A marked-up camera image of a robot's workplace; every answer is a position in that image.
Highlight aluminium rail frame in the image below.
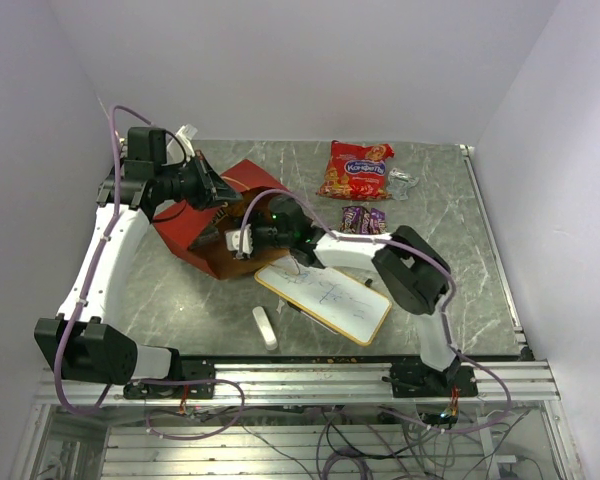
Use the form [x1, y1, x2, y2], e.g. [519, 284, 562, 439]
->
[18, 362, 582, 479]

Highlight red paper bag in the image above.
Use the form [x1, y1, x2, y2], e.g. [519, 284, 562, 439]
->
[153, 159, 288, 280]

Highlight silver foil snack packet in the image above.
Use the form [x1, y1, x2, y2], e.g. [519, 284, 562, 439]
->
[387, 168, 419, 201]

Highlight white marker eraser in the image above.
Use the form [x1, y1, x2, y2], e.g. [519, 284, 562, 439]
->
[252, 306, 278, 351]

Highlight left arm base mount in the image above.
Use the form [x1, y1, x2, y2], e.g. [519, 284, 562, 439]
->
[123, 359, 216, 400]

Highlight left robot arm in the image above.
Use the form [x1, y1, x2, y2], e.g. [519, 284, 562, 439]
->
[34, 125, 242, 397]

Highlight dark snack packets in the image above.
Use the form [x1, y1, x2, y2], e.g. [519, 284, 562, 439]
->
[188, 215, 227, 251]

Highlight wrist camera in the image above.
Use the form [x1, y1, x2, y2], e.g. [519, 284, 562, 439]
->
[225, 224, 254, 259]
[167, 124, 198, 163]

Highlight red candy snack bag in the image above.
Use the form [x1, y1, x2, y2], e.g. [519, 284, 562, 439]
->
[317, 140, 395, 201]

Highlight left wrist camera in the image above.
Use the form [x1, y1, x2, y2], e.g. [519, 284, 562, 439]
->
[167, 124, 198, 163]

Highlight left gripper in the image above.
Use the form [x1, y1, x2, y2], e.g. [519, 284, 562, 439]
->
[157, 150, 244, 211]

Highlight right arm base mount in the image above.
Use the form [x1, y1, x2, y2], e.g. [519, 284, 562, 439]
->
[381, 356, 478, 398]

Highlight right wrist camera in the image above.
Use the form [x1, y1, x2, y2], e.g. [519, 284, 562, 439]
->
[225, 224, 254, 259]

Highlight purple candy packet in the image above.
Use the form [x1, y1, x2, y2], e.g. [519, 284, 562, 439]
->
[362, 208, 387, 235]
[339, 206, 371, 235]

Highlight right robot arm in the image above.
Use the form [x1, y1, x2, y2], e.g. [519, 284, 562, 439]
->
[238, 189, 461, 396]

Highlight small whiteboard orange frame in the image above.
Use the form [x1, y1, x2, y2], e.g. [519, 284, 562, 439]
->
[254, 256, 392, 347]

